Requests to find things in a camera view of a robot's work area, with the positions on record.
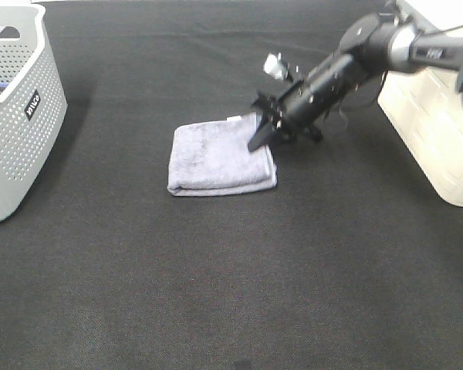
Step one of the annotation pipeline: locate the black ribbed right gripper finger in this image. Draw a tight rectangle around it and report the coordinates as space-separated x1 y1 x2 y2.
272 125 323 143
248 115 275 152

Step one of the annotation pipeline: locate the black fabric table mat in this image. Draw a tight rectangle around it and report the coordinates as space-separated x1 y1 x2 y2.
0 1 463 369

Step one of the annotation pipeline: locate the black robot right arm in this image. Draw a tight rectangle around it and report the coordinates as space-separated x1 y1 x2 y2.
248 13 463 151

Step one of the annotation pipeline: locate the grey towel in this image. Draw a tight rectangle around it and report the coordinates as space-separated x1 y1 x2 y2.
167 113 277 197

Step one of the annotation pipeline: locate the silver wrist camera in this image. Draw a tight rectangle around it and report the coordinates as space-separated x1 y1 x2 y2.
263 52 298 82

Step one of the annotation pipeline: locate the grey perforated plastic basket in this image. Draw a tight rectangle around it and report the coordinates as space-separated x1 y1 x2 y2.
0 1 68 222

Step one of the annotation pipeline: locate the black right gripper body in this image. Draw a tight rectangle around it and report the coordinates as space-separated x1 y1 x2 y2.
254 52 370 133

